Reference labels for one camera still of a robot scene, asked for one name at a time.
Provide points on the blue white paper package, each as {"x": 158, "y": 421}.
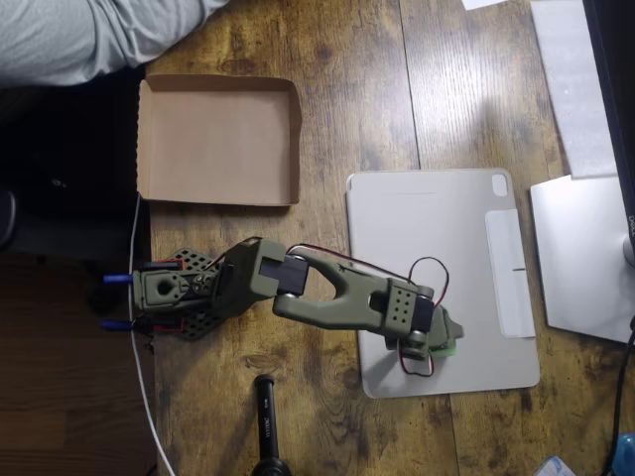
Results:
{"x": 555, "y": 467}

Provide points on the teal blue round object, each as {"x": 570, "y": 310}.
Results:
{"x": 626, "y": 453}

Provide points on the light green foam cube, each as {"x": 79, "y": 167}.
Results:
{"x": 446, "y": 352}

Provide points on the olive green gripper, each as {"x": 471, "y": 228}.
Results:
{"x": 452, "y": 327}

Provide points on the white paper sheet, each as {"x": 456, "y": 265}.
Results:
{"x": 480, "y": 3}

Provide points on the beige tablet folio case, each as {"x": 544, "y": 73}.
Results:
{"x": 446, "y": 223}

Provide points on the person in grey clothing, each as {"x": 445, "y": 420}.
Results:
{"x": 74, "y": 35}

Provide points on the shallow cardboard box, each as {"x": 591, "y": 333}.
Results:
{"x": 218, "y": 144}

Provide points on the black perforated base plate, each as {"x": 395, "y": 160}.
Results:
{"x": 198, "y": 324}

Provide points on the white foam sheet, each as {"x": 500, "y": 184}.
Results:
{"x": 570, "y": 74}

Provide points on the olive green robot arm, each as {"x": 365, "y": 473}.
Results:
{"x": 327, "y": 307}

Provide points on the silver monitor stand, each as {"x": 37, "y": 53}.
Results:
{"x": 580, "y": 248}

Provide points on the black computer monitor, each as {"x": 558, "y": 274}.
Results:
{"x": 612, "y": 74}

